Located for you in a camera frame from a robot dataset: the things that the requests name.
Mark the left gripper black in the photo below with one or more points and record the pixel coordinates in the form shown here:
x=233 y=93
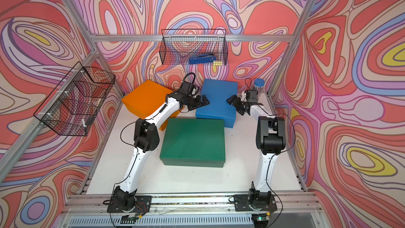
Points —
x=199 y=102

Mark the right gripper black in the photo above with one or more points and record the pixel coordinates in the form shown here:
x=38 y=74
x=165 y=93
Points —
x=235 y=103

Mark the blue shoebox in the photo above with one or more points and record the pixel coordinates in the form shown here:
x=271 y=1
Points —
x=217 y=92

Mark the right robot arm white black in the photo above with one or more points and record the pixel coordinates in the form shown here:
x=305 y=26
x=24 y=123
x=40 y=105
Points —
x=270 y=141

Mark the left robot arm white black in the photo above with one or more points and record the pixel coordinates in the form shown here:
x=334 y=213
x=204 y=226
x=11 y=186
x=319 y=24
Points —
x=146 y=140

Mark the clear bottle blue cap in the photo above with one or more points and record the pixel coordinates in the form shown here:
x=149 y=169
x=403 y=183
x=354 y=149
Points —
x=259 y=85

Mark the green shoebox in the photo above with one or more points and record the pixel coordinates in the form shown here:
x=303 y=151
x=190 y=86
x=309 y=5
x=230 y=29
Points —
x=194 y=143

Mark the yellow object in basket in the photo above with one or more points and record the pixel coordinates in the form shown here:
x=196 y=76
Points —
x=217 y=63

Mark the blue stapler in basket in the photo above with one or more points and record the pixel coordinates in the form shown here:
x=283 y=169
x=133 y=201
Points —
x=202 y=58

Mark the black wire basket back wall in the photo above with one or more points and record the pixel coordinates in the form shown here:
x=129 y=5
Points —
x=179 y=44

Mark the black wire basket wall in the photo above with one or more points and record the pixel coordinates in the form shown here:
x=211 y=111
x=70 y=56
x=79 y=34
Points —
x=74 y=104
x=179 y=44

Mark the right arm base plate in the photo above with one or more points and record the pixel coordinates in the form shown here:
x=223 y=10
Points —
x=243 y=203

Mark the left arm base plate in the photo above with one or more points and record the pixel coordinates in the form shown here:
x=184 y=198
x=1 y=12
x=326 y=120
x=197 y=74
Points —
x=133 y=204

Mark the aluminium front rail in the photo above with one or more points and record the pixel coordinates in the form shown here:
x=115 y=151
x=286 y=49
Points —
x=218 y=203

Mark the black wire basket left wall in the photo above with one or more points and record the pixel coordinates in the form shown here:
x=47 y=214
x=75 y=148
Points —
x=74 y=104

